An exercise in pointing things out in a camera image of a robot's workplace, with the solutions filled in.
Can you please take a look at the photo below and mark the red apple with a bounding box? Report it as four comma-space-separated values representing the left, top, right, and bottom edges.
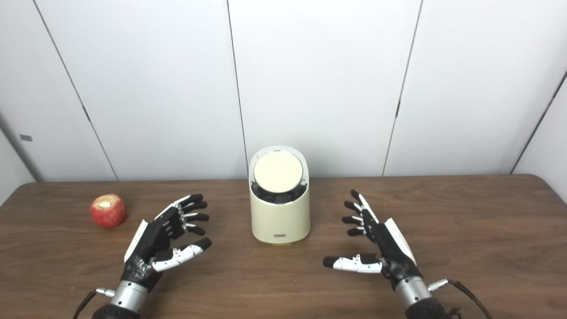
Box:
90, 194, 128, 228

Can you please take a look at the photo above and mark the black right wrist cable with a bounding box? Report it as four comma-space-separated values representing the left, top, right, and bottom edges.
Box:
427, 278, 494, 319

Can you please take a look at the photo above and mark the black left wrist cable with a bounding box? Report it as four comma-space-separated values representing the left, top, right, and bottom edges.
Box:
72, 288, 116, 319

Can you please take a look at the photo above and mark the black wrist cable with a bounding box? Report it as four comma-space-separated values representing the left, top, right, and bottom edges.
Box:
72, 288, 116, 319
427, 278, 494, 319

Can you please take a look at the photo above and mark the cream-colored bin body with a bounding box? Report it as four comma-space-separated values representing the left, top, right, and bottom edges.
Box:
249, 145, 311, 245

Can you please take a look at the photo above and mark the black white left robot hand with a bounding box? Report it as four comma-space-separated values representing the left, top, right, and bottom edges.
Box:
120, 194, 212, 291

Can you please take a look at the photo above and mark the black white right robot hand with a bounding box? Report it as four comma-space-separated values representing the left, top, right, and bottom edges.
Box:
322, 190, 423, 291

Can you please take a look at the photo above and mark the cream round bin lid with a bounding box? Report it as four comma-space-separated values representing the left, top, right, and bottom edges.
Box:
253, 151, 304, 194

